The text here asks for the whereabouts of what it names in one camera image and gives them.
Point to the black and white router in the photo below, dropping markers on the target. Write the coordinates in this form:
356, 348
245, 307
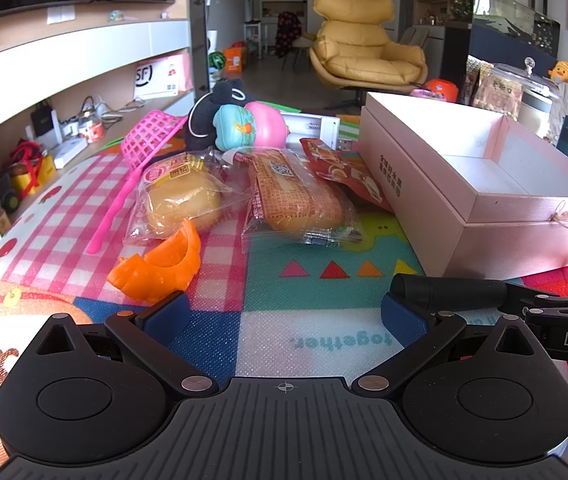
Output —
43, 120

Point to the orange bag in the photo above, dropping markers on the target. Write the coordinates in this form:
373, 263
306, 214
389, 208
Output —
235, 58

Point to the white courier envelope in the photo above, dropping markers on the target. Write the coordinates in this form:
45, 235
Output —
163, 77

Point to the orange round container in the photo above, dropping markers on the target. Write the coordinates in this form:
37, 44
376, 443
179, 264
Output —
441, 90

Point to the pink plastic basket scoop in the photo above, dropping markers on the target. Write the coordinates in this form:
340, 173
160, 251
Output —
151, 135

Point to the glass fish tank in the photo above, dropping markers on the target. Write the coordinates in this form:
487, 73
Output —
509, 25

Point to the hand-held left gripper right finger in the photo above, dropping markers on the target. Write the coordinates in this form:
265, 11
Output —
406, 327

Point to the white power box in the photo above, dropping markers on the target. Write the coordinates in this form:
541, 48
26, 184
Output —
68, 152

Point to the glass jar with lid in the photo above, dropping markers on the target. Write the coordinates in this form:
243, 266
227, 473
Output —
519, 80

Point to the teal plastic toy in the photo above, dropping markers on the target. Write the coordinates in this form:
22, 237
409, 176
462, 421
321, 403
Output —
231, 127

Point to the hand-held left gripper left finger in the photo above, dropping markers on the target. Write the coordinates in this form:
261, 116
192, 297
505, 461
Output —
168, 317

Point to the small white box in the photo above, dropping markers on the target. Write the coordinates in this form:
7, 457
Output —
314, 127

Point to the red snack packet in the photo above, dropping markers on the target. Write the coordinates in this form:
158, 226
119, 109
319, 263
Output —
344, 170

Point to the snack bags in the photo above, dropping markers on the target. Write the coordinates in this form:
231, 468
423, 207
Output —
476, 82

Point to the waffle cake packet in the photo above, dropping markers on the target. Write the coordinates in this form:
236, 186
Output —
289, 195

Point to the dark dotted blanket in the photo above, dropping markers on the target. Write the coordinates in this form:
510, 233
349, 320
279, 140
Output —
288, 32

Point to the orange plastic toy shell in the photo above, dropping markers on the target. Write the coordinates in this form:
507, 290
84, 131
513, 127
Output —
163, 270

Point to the colourful play mat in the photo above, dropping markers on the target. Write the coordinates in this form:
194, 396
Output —
284, 280

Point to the yellow armchair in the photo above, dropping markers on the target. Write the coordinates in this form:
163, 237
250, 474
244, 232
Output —
359, 55

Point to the round bun packet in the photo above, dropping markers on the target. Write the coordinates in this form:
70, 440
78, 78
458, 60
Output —
183, 200

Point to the red and yellow toy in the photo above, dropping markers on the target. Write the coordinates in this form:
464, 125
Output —
28, 170

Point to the pink cardboard box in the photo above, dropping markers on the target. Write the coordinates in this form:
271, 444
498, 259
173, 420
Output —
424, 200

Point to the black plush toy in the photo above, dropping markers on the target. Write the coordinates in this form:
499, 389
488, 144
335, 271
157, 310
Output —
208, 110

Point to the white wall shelf unit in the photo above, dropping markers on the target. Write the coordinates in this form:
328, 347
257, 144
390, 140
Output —
63, 55

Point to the watermelon ball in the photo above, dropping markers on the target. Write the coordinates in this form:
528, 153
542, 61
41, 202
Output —
217, 60

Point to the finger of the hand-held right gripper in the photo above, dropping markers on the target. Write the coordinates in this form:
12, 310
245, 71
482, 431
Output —
449, 292

